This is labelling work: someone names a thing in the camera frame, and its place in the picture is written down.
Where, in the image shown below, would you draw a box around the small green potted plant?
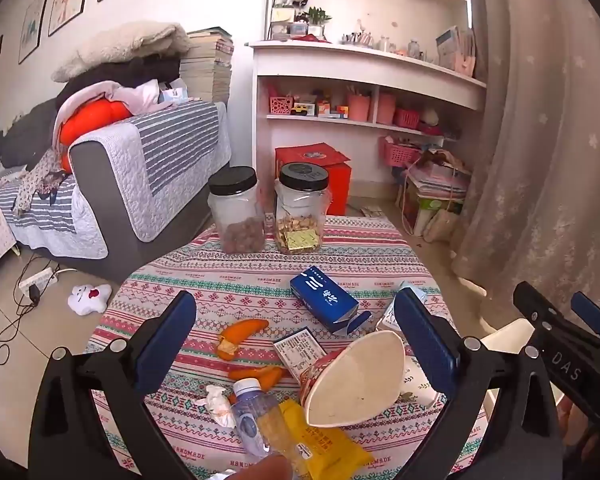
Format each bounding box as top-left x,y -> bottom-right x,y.
307,6 -> 331,36

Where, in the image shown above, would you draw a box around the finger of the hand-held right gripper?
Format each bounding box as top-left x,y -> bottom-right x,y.
512,282 -> 556,341
570,291 -> 600,356

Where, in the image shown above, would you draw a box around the crumpled white tissue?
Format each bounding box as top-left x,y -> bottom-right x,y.
196,385 -> 237,428

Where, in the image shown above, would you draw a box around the fluffy beige blanket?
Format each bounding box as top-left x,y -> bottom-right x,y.
50,21 -> 191,83

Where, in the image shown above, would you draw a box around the person's left hand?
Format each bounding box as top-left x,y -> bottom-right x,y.
230,452 -> 293,480

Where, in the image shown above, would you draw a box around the orange cushion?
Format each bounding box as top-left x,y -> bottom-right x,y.
57,100 -> 131,171

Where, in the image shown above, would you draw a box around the grey sofa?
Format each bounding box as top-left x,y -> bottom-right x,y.
0,95 -> 231,281

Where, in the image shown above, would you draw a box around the small pink basket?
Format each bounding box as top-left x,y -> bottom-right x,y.
393,108 -> 421,129

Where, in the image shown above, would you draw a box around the white chair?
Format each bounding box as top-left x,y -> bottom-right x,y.
480,317 -> 566,411

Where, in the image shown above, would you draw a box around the clear jar of nuts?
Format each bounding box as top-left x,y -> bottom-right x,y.
274,161 -> 330,256

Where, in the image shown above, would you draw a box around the blue white labelled box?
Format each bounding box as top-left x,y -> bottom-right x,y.
272,327 -> 326,378

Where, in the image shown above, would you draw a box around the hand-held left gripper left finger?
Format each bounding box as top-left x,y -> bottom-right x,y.
27,290 -> 201,480

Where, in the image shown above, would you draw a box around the patterned garment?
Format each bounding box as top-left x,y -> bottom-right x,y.
12,145 -> 71,211

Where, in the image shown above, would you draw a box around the striped grey white quilt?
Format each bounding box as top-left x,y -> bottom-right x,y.
0,100 -> 233,261

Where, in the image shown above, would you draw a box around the clear plastic bottle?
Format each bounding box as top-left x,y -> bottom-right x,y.
230,377 -> 301,480

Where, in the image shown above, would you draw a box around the white leaf print packet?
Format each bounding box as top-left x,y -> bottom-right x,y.
397,355 -> 448,408

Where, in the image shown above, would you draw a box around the pink pot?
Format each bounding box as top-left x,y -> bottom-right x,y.
376,92 -> 397,125
346,91 -> 371,122

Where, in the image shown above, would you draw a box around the clear jar of brown balls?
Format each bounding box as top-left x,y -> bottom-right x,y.
207,166 -> 266,255

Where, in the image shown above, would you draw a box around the white plush toy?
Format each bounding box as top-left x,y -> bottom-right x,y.
68,284 -> 112,316

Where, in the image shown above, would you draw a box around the light blue small carton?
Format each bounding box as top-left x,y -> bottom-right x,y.
380,280 -> 428,333

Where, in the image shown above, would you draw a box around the stack of books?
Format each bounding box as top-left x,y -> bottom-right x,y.
180,27 -> 235,106

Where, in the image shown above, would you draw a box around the white bookshelf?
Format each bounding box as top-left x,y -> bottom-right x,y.
250,0 -> 488,186

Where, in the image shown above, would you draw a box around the pile of bags and papers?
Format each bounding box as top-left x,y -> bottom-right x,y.
400,150 -> 471,243

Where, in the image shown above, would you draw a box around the white power strip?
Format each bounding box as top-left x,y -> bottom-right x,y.
19,267 -> 56,291

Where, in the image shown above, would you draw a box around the long forked orange peel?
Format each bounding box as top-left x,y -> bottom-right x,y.
228,365 -> 287,391

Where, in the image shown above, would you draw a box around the red white paper cup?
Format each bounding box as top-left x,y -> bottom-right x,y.
297,330 -> 407,428

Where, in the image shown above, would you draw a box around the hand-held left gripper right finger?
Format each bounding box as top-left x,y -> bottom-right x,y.
390,287 -> 566,480

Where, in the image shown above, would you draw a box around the large pink basket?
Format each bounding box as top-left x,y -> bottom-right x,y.
384,137 -> 426,167

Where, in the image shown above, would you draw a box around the beige flowered curtain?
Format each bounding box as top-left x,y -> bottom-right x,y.
450,0 -> 600,321

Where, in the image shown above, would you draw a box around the red cardboard box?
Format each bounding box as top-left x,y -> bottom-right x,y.
275,144 -> 352,216

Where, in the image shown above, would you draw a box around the blue drink carton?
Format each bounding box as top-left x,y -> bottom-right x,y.
289,265 -> 373,336

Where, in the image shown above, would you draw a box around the yellow snack packet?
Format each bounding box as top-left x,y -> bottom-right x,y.
280,399 -> 373,480

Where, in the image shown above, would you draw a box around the black cable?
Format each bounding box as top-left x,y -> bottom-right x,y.
0,255 -> 61,386

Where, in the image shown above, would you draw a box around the patterned red green tablecloth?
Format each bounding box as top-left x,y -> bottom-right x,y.
85,215 -> 486,480

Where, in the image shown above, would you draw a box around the curved orange peel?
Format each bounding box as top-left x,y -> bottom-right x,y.
216,318 -> 271,361

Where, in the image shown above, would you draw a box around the pink white clothing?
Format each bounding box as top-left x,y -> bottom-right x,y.
55,80 -> 161,126

